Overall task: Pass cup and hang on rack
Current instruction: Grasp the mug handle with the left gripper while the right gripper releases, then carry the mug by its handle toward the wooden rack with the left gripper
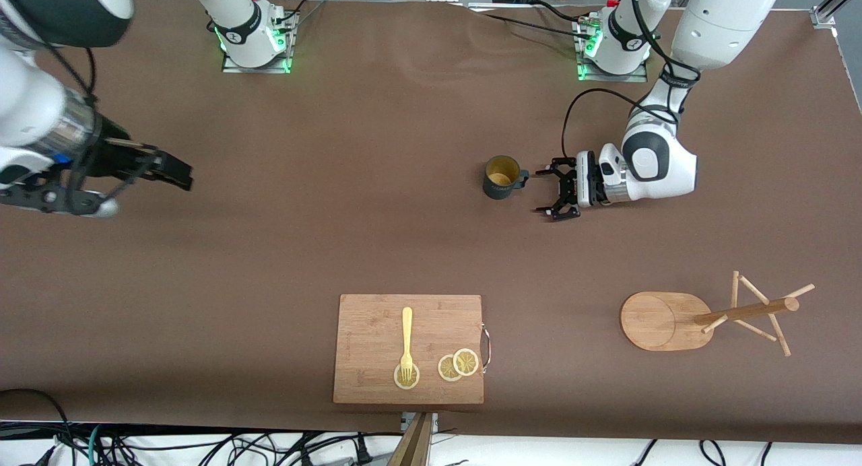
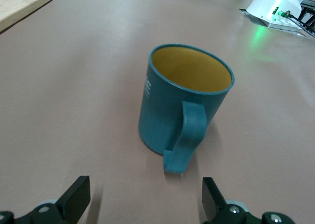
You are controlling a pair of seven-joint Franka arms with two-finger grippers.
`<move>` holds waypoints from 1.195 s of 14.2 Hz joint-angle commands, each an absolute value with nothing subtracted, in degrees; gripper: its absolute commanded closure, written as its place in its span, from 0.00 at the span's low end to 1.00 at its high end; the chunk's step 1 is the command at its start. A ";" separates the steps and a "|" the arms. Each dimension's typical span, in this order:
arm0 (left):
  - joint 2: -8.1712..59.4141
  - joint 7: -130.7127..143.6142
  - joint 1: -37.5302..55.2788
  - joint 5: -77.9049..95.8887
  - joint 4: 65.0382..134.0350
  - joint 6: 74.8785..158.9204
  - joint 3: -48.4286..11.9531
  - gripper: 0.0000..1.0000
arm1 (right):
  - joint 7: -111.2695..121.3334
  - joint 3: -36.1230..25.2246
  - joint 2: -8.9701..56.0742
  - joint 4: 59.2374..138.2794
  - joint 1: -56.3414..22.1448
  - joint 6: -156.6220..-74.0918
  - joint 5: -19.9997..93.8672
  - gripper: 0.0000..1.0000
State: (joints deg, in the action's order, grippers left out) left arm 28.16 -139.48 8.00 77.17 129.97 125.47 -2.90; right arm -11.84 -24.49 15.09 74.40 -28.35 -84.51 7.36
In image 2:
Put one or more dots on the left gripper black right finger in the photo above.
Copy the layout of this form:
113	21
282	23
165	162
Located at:
214	201

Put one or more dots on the bamboo cutting board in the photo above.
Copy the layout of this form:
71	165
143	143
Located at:
19	2

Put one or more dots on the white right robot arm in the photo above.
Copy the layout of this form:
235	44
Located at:
270	2

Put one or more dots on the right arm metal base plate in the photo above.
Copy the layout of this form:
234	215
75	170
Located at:
283	27

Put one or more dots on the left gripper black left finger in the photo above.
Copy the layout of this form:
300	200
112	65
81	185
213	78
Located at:
71	199

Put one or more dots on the teal mug yellow inside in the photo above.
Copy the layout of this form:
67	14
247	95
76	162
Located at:
160	115

